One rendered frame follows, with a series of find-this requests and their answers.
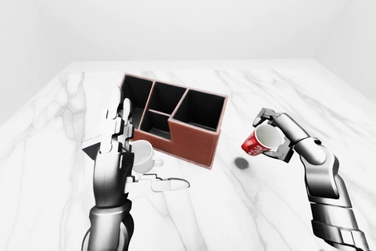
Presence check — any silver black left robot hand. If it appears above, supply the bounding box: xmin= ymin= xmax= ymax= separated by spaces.
xmin=92 ymin=85 xmax=191 ymax=209

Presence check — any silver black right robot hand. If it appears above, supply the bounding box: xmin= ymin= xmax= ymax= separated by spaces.
xmin=251 ymin=107 xmax=352 ymax=208

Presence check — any red mug with white print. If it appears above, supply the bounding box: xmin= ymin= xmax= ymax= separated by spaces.
xmin=241 ymin=123 xmax=287 ymax=158

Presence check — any red-brown desk caddy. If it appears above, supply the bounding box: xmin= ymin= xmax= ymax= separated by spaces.
xmin=120 ymin=72 xmax=229 ymax=171

